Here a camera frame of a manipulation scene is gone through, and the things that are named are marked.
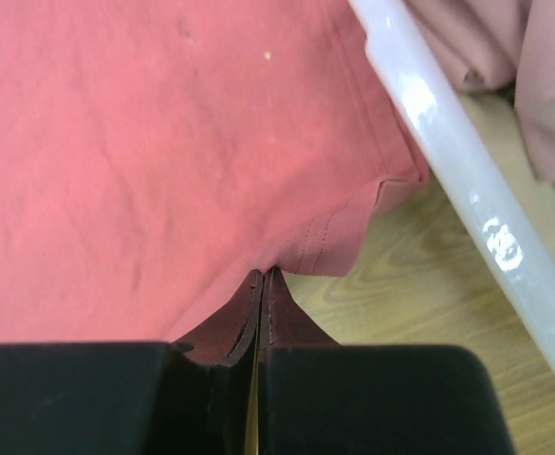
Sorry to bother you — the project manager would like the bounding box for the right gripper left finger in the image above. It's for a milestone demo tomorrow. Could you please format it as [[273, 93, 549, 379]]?
[[0, 271, 264, 454]]

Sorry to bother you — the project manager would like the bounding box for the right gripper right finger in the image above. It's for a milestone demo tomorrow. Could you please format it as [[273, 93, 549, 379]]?
[[258, 268, 515, 454]]

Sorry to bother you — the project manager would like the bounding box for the dusty rose t shirt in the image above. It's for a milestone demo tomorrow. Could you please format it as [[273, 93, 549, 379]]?
[[0, 1, 429, 342]]

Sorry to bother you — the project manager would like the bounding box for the white plastic laundry basket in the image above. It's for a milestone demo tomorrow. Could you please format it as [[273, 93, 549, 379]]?
[[351, 1, 555, 374]]

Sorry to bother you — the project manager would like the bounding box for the mauve pixel print t shirt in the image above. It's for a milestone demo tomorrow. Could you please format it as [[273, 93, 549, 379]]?
[[405, 0, 555, 181]]

